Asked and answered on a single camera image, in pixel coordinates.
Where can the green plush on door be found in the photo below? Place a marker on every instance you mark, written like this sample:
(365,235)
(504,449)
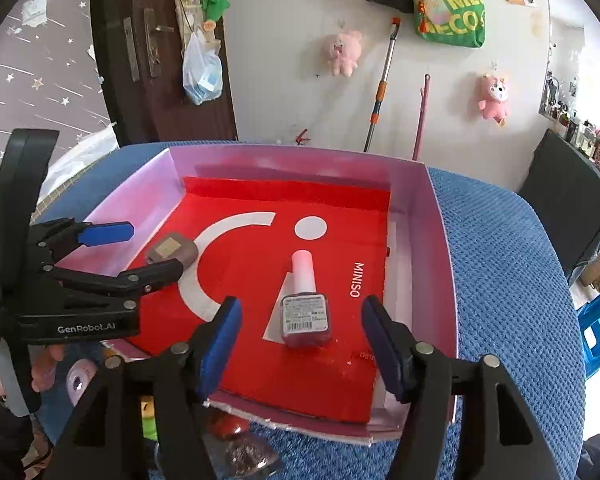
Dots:
(213,12)

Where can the pink plush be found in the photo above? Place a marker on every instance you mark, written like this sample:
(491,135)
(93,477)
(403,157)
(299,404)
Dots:
(342,52)
(494,96)

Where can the brown square case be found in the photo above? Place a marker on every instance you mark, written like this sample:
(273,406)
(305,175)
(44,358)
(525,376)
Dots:
(173,246)

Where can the pink stick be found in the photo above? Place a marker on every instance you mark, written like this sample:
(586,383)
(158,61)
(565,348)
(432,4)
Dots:
(424,97)

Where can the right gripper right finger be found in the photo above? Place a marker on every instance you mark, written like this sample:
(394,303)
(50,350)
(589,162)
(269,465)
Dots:
(499,437)

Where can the red cap glitter bottle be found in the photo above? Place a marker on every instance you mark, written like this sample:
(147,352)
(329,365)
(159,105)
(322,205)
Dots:
(235,451)

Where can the pink plush left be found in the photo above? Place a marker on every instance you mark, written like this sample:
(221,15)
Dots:
(342,52)

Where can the green tote bag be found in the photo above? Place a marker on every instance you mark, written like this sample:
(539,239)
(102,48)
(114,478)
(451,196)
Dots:
(457,23)

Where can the blue table cloth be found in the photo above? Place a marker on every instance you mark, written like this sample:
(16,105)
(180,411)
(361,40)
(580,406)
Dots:
(512,300)

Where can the lilac rounded case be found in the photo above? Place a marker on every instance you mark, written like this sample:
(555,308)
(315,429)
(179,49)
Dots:
(78,378)

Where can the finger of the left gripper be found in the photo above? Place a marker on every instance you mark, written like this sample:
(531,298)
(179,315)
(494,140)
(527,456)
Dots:
(63,236)
(134,282)

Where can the pink plush right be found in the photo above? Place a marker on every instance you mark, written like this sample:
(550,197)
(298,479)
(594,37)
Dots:
(494,96)

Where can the plastic bag on door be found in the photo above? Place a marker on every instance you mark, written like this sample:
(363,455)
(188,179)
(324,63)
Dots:
(202,70)

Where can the brown door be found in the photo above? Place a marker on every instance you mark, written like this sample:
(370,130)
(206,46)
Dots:
(138,51)

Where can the pink box with red base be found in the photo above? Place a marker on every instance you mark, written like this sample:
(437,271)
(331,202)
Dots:
(373,226)

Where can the green toy snow globe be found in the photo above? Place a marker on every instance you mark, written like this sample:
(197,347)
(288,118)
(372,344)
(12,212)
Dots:
(147,411)

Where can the pink nail polish bottle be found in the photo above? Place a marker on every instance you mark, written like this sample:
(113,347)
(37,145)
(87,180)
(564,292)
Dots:
(305,312)

